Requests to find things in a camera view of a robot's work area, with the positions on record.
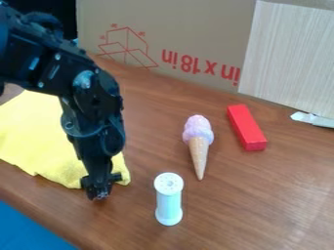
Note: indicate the white salt shaker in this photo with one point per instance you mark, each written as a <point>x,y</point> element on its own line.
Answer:
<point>168,201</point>

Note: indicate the pink toy ice cream cone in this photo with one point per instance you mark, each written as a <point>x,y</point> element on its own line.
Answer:
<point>198,140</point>

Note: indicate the white board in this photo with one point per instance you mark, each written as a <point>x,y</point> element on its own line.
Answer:
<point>291,55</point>

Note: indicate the yellow cloth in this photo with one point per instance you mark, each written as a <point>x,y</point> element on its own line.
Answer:
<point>30,136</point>

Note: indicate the cardboard box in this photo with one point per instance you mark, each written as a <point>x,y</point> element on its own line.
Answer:
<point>174,35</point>

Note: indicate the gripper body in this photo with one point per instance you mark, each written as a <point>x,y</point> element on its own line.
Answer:
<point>99,175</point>

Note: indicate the red block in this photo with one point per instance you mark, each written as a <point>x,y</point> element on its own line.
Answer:
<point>245,127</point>

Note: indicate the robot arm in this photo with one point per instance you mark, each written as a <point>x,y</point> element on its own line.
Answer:
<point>48,70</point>

